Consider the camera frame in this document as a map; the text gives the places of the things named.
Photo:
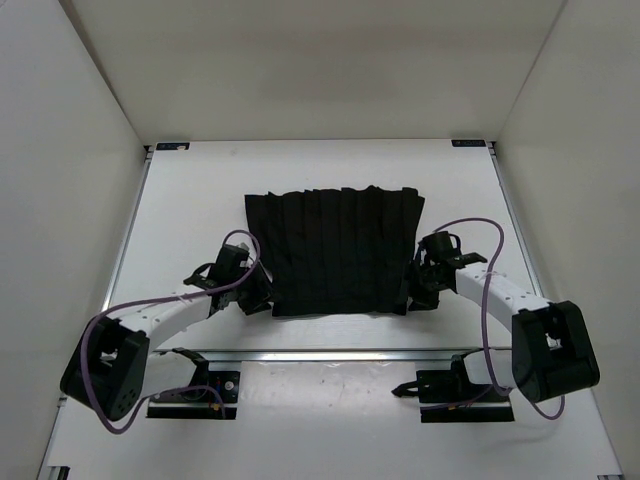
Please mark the black pleated skirt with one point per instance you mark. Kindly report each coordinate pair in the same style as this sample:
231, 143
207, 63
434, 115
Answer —
337, 251

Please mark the blue corner label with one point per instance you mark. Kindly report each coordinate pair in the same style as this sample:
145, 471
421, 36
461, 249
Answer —
468, 143
172, 146

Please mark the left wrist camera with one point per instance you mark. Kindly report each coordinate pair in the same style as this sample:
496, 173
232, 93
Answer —
229, 266

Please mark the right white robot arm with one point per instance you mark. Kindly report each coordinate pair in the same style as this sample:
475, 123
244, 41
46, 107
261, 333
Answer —
551, 353

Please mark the aluminium rail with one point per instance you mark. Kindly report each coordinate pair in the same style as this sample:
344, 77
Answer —
333, 356

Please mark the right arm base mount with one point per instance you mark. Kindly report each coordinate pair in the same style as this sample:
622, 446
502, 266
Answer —
447, 397

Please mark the right blue corner label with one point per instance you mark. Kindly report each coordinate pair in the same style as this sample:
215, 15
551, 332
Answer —
468, 143

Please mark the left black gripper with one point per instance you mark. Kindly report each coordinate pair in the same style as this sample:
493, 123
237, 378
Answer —
263, 293

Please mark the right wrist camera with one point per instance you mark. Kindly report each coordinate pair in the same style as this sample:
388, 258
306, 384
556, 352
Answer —
444, 248

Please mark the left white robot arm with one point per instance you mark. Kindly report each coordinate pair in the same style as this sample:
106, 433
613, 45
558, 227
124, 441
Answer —
117, 363

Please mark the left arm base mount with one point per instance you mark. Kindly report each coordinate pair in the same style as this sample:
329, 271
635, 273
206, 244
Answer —
183, 384

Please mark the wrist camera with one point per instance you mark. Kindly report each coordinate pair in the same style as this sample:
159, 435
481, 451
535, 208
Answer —
229, 266
444, 248

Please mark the left blue corner label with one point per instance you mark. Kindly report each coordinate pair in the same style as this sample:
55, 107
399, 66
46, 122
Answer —
172, 146

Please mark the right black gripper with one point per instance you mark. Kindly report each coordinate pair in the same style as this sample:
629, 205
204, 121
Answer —
422, 301

